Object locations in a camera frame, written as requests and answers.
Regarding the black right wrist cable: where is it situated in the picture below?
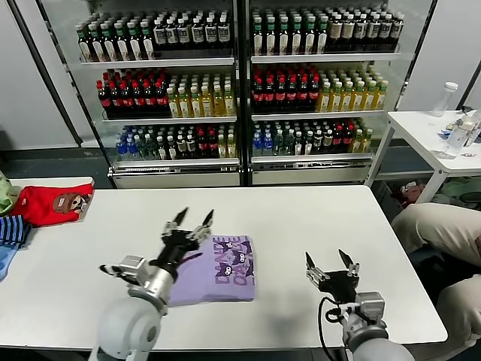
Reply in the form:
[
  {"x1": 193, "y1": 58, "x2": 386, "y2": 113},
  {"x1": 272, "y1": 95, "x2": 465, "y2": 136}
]
[{"x1": 317, "y1": 296, "x2": 353, "y2": 361}]

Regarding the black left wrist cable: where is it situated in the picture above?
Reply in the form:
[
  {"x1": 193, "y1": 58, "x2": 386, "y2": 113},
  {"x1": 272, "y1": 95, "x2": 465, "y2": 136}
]
[{"x1": 98, "y1": 262, "x2": 132, "y2": 282}]

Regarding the white metal shelf board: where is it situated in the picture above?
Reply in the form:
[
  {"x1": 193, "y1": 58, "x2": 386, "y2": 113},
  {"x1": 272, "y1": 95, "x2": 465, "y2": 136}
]
[
  {"x1": 100, "y1": 115, "x2": 238, "y2": 126},
  {"x1": 79, "y1": 56, "x2": 236, "y2": 69},
  {"x1": 250, "y1": 110, "x2": 386, "y2": 122},
  {"x1": 110, "y1": 156, "x2": 241, "y2": 168},
  {"x1": 250, "y1": 152, "x2": 373, "y2": 165},
  {"x1": 250, "y1": 52, "x2": 402, "y2": 64}
]

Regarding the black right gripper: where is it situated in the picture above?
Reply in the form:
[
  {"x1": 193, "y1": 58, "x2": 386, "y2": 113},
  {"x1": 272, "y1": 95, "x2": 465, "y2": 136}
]
[{"x1": 304, "y1": 247, "x2": 362, "y2": 306}]

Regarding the green cap dark drink bottle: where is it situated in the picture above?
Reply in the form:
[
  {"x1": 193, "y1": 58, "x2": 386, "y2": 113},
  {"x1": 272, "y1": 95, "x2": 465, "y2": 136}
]
[
  {"x1": 253, "y1": 17, "x2": 265, "y2": 56},
  {"x1": 265, "y1": 17, "x2": 277, "y2": 56},
  {"x1": 316, "y1": 16, "x2": 328, "y2": 53},
  {"x1": 290, "y1": 17, "x2": 303, "y2": 55},
  {"x1": 304, "y1": 16, "x2": 316, "y2": 54},
  {"x1": 277, "y1": 17, "x2": 291, "y2": 56}
]

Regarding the khaki trouser leg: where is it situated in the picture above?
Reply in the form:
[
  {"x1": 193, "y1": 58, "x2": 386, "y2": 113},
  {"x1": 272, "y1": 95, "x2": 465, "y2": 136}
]
[{"x1": 437, "y1": 274, "x2": 481, "y2": 361}]

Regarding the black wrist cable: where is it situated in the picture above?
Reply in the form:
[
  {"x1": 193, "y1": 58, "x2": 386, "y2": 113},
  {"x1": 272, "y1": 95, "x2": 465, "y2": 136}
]
[
  {"x1": 98, "y1": 262, "x2": 132, "y2": 282},
  {"x1": 317, "y1": 296, "x2": 353, "y2": 361}
]

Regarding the light blue garment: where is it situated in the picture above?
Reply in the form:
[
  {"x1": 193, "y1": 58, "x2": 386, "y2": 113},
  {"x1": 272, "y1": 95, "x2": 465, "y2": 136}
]
[{"x1": 0, "y1": 244, "x2": 19, "y2": 282}]

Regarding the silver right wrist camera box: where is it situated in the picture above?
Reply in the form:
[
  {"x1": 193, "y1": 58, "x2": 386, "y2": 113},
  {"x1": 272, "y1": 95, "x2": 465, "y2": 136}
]
[{"x1": 355, "y1": 291, "x2": 387, "y2": 321}]

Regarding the blue striped garment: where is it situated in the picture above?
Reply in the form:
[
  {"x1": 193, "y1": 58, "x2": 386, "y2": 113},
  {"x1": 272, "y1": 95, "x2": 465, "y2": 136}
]
[{"x1": 0, "y1": 214, "x2": 33, "y2": 250}]

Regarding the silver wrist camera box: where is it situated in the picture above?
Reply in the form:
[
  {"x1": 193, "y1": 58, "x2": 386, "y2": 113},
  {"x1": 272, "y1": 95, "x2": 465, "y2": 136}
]
[
  {"x1": 118, "y1": 255, "x2": 150, "y2": 282},
  {"x1": 355, "y1": 291, "x2": 387, "y2": 321}
]

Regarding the green clothes pile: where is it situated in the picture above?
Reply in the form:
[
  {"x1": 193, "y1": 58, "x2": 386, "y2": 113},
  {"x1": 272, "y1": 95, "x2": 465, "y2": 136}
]
[{"x1": 437, "y1": 177, "x2": 481, "y2": 208}]

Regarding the green cap brown tea bottle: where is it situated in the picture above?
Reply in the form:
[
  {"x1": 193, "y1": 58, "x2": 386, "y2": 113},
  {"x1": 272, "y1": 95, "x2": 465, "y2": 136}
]
[
  {"x1": 76, "y1": 23, "x2": 93, "y2": 62},
  {"x1": 127, "y1": 21, "x2": 144, "y2": 60},
  {"x1": 140, "y1": 20, "x2": 156, "y2": 60},
  {"x1": 89, "y1": 23, "x2": 105, "y2": 62},
  {"x1": 114, "y1": 21, "x2": 131, "y2": 61},
  {"x1": 101, "y1": 22, "x2": 118, "y2": 62}
]

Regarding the tall clear white-cap bottle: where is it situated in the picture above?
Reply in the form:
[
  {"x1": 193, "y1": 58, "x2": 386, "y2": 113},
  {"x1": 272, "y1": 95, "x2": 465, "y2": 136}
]
[{"x1": 431, "y1": 81, "x2": 459, "y2": 118}]

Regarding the clear plastic water bottle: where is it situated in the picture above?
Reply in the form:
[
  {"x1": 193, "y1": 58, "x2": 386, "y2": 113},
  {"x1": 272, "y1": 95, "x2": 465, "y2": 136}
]
[{"x1": 437, "y1": 123, "x2": 468, "y2": 161}]

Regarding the beige label dark bottle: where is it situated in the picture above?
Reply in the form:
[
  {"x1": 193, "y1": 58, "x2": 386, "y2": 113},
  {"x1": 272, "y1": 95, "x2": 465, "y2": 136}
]
[
  {"x1": 379, "y1": 14, "x2": 393, "y2": 50},
  {"x1": 391, "y1": 14, "x2": 406, "y2": 49},
  {"x1": 328, "y1": 14, "x2": 343, "y2": 52},
  {"x1": 367, "y1": 14, "x2": 381, "y2": 50},
  {"x1": 354, "y1": 14, "x2": 368, "y2": 50},
  {"x1": 341, "y1": 14, "x2": 355, "y2": 51}
]

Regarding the white side table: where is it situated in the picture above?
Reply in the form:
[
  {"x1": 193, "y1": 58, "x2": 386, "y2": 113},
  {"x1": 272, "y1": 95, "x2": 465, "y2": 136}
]
[{"x1": 363, "y1": 109, "x2": 481, "y2": 207}]

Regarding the black chair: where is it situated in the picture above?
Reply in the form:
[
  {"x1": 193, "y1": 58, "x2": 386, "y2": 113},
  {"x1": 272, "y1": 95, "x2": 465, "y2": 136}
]
[{"x1": 407, "y1": 246, "x2": 481, "y2": 305}]

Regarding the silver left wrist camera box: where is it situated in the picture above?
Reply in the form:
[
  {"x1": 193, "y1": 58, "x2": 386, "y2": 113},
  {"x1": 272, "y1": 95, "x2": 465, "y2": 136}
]
[{"x1": 118, "y1": 255, "x2": 150, "y2": 282}]

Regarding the white cap dark drink bottle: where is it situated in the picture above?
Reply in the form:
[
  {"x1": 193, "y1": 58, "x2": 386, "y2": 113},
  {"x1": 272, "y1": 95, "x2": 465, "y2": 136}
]
[
  {"x1": 217, "y1": 16, "x2": 231, "y2": 50},
  {"x1": 190, "y1": 17, "x2": 205, "y2": 50},
  {"x1": 165, "y1": 17, "x2": 178, "y2": 51},
  {"x1": 153, "y1": 17, "x2": 167, "y2": 52},
  {"x1": 176, "y1": 17, "x2": 191, "y2": 50},
  {"x1": 204, "y1": 17, "x2": 219, "y2": 50}
]

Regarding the person in beige trousers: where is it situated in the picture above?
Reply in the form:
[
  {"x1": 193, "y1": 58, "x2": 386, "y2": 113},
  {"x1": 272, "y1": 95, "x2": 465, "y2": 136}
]
[{"x1": 390, "y1": 202, "x2": 481, "y2": 264}]

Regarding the glass drinks display cabinet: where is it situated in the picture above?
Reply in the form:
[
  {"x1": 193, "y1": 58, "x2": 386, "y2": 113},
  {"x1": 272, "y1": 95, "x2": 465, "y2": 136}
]
[
  {"x1": 245, "y1": 0, "x2": 439, "y2": 187},
  {"x1": 36, "y1": 0, "x2": 247, "y2": 189}
]

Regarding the green garment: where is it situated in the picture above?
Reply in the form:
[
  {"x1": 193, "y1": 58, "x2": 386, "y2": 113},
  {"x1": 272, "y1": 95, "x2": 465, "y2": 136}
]
[{"x1": 0, "y1": 169, "x2": 22, "y2": 216}]

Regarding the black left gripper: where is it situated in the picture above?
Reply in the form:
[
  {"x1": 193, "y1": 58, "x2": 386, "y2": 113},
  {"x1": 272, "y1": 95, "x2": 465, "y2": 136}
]
[{"x1": 156, "y1": 206, "x2": 216, "y2": 272}]

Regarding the grey storage crate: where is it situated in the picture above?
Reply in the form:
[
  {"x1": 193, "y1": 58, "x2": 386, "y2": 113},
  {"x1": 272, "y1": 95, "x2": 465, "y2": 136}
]
[{"x1": 373, "y1": 179, "x2": 408, "y2": 217}]

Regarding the red bear print t-shirt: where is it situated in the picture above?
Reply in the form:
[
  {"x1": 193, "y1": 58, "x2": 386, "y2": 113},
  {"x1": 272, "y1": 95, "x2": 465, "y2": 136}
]
[{"x1": 9, "y1": 183, "x2": 95, "y2": 229}]

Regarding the red cloth bundle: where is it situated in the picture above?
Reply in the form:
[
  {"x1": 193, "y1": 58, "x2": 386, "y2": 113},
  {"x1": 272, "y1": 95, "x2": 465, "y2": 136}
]
[{"x1": 399, "y1": 181, "x2": 427, "y2": 207}]

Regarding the purple t-shirt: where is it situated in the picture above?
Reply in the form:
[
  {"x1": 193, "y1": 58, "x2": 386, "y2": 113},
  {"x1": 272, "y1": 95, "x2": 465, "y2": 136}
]
[{"x1": 168, "y1": 235, "x2": 257, "y2": 308}]

